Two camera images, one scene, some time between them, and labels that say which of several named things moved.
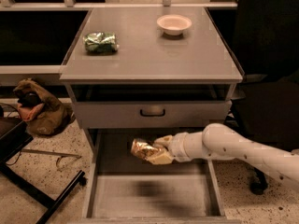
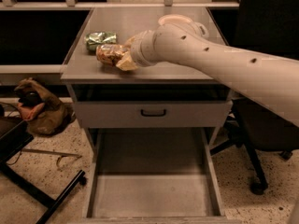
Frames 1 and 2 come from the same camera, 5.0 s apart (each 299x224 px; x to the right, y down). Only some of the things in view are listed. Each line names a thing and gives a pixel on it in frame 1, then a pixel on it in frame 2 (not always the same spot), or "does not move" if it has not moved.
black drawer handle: [152, 115] does not move
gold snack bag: [142, 148] -> [109, 53]
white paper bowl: [174, 24] does not move
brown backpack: [43, 116] does not move
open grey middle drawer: [124, 188] does not move
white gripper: [177, 147] -> [137, 52]
